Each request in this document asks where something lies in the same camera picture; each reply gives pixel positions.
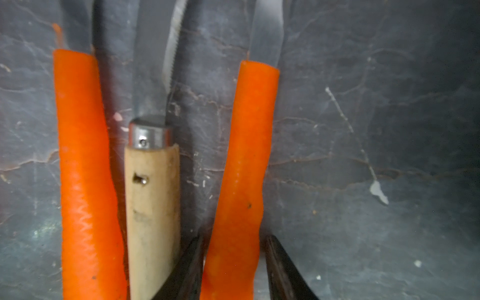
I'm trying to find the wooden handle sickle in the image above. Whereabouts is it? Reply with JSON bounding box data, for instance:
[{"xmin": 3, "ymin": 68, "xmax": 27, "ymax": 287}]
[{"xmin": 124, "ymin": 0, "xmax": 187, "ymax": 300}]

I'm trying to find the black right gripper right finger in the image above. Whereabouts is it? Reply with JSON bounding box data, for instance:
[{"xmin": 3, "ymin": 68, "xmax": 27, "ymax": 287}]
[{"xmin": 264, "ymin": 235, "xmax": 319, "ymax": 300}]

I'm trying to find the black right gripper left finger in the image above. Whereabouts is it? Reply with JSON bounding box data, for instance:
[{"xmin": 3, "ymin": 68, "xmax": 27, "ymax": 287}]
[{"xmin": 152, "ymin": 235, "xmax": 205, "ymax": 300}]

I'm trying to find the orange handle sickle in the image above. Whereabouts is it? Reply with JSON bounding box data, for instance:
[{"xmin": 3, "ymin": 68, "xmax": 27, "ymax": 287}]
[
  {"xmin": 199, "ymin": 0, "xmax": 285, "ymax": 300},
  {"xmin": 53, "ymin": 1, "xmax": 128, "ymax": 300}
]

